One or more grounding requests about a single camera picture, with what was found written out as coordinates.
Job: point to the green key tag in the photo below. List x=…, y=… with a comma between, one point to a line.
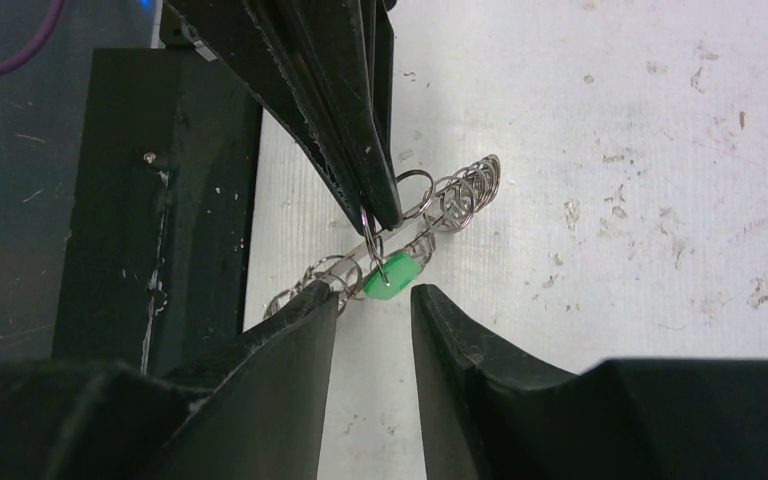
x=393, y=277

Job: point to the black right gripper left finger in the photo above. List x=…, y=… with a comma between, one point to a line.
x=252, y=409

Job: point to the metal disc with keyrings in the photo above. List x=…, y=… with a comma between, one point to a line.
x=446, y=207

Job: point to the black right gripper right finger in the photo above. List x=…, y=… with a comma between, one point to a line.
x=489, y=410

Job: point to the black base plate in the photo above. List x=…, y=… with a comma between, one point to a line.
x=157, y=256

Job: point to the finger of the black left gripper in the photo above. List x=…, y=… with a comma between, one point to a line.
x=228, y=30
x=339, y=56

